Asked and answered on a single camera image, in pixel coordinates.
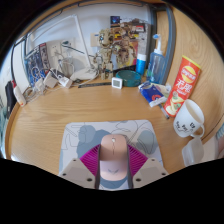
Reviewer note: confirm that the blue spray bottle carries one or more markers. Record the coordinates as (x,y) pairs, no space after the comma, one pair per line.
(156,68)

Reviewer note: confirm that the pink computer mouse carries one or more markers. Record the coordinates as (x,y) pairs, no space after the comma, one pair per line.
(114,156)

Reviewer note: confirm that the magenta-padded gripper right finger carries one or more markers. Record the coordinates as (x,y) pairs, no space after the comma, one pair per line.
(145,168)

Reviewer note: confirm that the white charger block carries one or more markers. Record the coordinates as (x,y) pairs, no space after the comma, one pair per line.
(50,79)

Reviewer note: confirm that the translucent plastic container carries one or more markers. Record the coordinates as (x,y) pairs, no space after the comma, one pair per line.
(193,151)

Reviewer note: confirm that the tan robot figure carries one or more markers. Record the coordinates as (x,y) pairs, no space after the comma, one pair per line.
(108,46)

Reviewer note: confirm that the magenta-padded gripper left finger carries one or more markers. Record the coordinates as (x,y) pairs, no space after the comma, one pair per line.
(81,168)

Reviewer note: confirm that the white desk lamp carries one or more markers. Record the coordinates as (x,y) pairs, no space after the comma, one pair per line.
(83,74)

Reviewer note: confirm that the white red-capped pump bottle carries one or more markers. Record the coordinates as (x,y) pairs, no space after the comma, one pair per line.
(19,95)

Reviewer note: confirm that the white wall socket panel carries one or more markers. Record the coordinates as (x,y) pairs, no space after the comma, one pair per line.
(55,50)

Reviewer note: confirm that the pale green packet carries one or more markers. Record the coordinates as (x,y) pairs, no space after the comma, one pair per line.
(166,88)

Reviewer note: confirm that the blue tissue pack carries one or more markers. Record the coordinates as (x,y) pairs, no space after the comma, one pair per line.
(153,95)

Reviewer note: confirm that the small white cube clock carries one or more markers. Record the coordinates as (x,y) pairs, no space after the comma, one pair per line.
(117,83)

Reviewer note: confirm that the grey pen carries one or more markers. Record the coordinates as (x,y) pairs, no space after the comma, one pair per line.
(164,111)

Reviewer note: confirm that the grey white patterned mouse pad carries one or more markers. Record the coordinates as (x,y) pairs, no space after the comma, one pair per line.
(83,133)

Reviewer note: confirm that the blue robot model kit box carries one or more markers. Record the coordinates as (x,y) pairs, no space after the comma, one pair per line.
(35,61)

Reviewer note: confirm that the wooden shelf unit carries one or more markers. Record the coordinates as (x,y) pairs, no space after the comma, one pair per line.
(45,18)

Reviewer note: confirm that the teal round tin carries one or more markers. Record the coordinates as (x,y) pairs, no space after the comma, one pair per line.
(130,79)

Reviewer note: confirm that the red chips can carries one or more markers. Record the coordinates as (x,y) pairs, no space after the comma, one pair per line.
(183,86)

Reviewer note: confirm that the white mug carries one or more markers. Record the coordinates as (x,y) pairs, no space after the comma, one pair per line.
(188,120)

